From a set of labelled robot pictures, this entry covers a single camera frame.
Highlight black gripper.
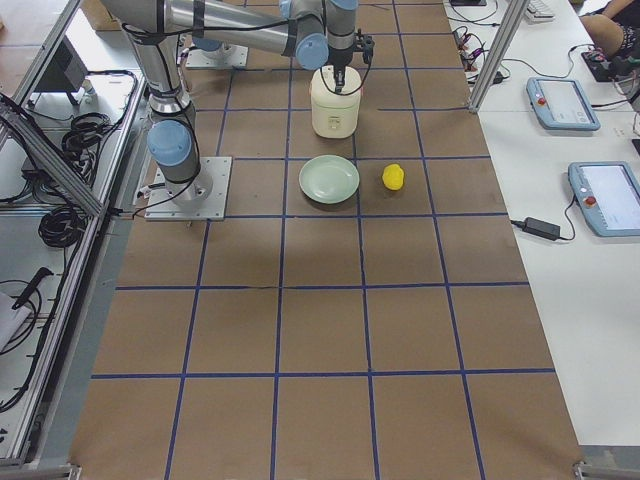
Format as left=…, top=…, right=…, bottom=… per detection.
left=330, top=47, right=351, bottom=94

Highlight white rice cooker orange handle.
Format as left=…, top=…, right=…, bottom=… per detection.
left=310, top=65, right=361, bottom=139

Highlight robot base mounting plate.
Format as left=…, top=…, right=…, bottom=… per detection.
left=143, top=156, right=232, bottom=221

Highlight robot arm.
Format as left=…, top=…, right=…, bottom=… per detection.
left=104, top=1, right=358, bottom=122

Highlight right green plate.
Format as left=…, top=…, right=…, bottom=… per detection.
left=298, top=155, right=360, bottom=204

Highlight yellow toy fruit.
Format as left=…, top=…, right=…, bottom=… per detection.
left=381, top=163, right=405, bottom=191

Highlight upper teach pendant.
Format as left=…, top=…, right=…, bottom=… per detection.
left=526, top=77, right=600, bottom=131

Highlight teach pendant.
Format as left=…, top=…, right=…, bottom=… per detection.
left=567, top=161, right=639, bottom=237
left=526, top=77, right=600, bottom=131

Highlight black power adapter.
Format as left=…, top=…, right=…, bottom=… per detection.
left=522, top=217, right=561, bottom=241

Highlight brown paper table mat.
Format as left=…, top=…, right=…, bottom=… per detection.
left=70, top=1, right=580, bottom=479

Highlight lower teach pendant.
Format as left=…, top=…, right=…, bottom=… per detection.
left=567, top=161, right=639, bottom=237

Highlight aluminium frame post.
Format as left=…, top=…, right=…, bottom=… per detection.
left=468, top=0, right=528, bottom=113

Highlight coiled black cables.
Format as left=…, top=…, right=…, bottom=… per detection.
left=60, top=112, right=126, bottom=166

